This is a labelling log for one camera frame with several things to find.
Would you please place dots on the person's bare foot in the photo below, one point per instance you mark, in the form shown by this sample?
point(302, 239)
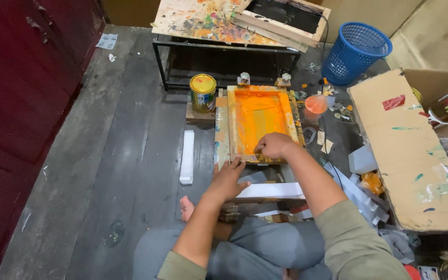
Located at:
point(187, 208)

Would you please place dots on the yellow paint can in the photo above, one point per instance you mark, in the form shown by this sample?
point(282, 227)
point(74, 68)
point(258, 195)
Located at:
point(203, 93)

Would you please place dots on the dark red cabinet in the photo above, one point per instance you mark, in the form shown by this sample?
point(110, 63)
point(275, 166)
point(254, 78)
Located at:
point(18, 116)

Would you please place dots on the paint-splattered board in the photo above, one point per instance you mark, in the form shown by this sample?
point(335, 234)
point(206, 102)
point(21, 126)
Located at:
point(208, 21)

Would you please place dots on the printed paper scrap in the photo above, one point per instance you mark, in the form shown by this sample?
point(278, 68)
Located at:
point(107, 41)

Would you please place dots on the large cardboard box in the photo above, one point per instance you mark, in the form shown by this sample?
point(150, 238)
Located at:
point(406, 155)

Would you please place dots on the white folded paper block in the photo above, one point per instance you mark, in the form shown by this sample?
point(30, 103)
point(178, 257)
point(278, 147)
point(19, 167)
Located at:
point(362, 159)

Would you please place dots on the blue plastic waste basket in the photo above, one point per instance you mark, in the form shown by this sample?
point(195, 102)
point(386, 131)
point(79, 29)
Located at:
point(350, 54)

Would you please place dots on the person's left hand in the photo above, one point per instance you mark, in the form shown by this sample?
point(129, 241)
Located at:
point(224, 182)

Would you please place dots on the person's right hand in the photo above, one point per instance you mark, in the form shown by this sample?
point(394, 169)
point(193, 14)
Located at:
point(276, 144)

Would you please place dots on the grey plastic bag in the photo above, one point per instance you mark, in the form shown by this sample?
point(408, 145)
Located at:
point(397, 243)

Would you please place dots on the white paper sheet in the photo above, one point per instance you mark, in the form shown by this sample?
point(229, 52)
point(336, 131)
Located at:
point(272, 190)

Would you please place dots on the metal hinge clamp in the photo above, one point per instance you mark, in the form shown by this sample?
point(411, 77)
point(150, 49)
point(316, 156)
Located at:
point(244, 79)
point(284, 80)

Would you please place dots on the wooden screen frame black mesh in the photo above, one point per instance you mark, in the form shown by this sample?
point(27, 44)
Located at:
point(282, 19)

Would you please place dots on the plastic bag with orange ink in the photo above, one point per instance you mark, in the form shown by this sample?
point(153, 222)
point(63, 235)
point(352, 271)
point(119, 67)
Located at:
point(315, 105)

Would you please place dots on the wooden block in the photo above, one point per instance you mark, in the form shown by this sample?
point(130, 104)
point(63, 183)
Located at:
point(196, 116)

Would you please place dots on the wooden screen frame orange ink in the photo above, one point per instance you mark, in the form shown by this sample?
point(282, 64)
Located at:
point(255, 116)

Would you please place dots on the person's grey trousers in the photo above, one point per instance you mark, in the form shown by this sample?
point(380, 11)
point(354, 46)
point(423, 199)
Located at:
point(263, 245)

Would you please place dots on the orange-stained rag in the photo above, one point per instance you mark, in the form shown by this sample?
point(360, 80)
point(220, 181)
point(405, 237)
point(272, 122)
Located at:
point(372, 182)

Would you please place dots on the heap of white paper pieces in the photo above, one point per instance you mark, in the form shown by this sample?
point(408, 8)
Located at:
point(360, 202)

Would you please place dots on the stack of white paper strips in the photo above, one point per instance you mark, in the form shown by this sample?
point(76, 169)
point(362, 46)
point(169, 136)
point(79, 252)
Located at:
point(187, 157)

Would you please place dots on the person's olive shirt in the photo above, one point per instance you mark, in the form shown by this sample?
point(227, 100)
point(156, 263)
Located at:
point(358, 249)

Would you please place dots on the red plastic lid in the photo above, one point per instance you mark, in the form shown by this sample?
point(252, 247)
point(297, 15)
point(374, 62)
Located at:
point(413, 272)

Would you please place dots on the black metal table frame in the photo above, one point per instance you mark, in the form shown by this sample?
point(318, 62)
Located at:
point(224, 52)

